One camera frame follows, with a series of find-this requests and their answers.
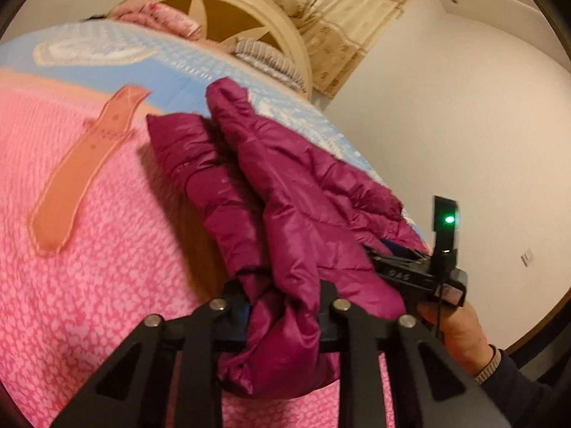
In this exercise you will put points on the folded pink floral blanket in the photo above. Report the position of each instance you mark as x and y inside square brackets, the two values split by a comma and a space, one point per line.
[165, 15]

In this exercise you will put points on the person's right hand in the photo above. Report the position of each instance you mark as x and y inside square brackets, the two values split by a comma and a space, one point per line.
[459, 334]

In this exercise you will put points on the striped pillow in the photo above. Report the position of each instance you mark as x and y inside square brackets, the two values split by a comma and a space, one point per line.
[267, 58]

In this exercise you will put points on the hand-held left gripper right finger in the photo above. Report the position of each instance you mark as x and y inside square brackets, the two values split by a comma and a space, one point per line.
[331, 323]

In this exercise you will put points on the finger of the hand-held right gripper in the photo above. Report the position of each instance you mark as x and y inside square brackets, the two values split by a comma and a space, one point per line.
[401, 253]

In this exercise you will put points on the white wall socket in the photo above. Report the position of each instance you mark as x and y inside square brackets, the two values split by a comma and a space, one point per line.
[528, 258]

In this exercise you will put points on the magenta puffer jacket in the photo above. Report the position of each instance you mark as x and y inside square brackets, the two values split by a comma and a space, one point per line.
[290, 214]

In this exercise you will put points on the beige floral curtain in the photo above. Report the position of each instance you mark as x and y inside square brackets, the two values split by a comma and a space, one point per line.
[339, 18]

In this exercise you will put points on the cream wooden headboard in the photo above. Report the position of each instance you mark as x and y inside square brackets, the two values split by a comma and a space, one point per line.
[272, 26]

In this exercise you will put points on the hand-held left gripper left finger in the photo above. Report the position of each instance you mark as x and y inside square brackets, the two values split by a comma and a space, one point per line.
[232, 319]

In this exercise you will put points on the printed pink and blue bedspread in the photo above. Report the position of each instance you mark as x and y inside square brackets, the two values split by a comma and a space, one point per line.
[111, 254]

